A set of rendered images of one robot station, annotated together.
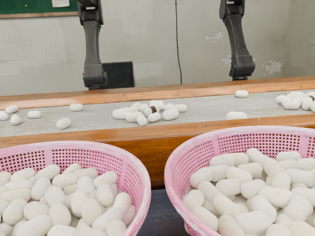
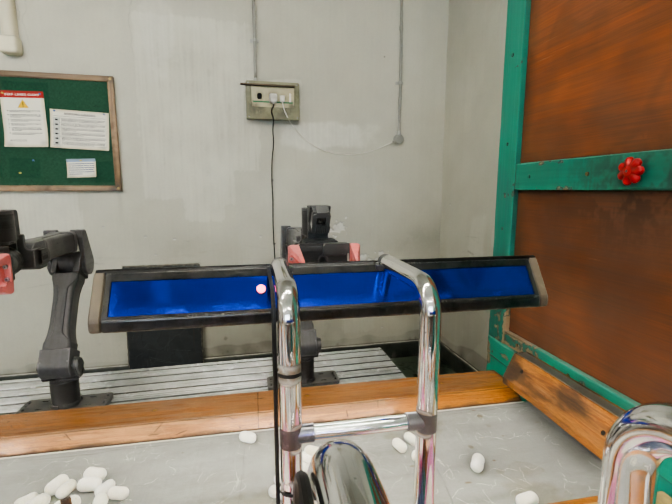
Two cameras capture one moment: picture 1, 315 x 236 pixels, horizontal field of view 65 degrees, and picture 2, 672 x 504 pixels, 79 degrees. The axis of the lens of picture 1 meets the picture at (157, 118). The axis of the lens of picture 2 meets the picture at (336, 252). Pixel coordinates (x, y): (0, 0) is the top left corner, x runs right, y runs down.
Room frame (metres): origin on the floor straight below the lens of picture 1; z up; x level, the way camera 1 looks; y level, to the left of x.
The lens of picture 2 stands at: (-0.04, -0.32, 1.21)
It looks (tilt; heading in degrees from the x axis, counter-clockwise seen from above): 9 degrees down; 353
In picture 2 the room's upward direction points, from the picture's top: straight up
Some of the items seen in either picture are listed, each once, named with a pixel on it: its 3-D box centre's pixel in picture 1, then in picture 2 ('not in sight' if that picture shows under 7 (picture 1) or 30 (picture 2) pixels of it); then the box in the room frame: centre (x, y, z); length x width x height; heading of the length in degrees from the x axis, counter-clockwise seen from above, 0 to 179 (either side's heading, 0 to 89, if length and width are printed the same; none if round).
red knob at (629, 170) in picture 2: not in sight; (632, 171); (0.54, -0.85, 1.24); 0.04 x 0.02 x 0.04; 4
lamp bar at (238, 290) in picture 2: not in sight; (336, 286); (0.52, -0.39, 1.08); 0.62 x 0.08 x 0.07; 94
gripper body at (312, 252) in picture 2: not in sight; (320, 257); (0.78, -0.39, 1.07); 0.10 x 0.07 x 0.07; 96
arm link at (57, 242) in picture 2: (86, 4); (49, 260); (0.99, 0.24, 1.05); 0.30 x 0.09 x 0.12; 6
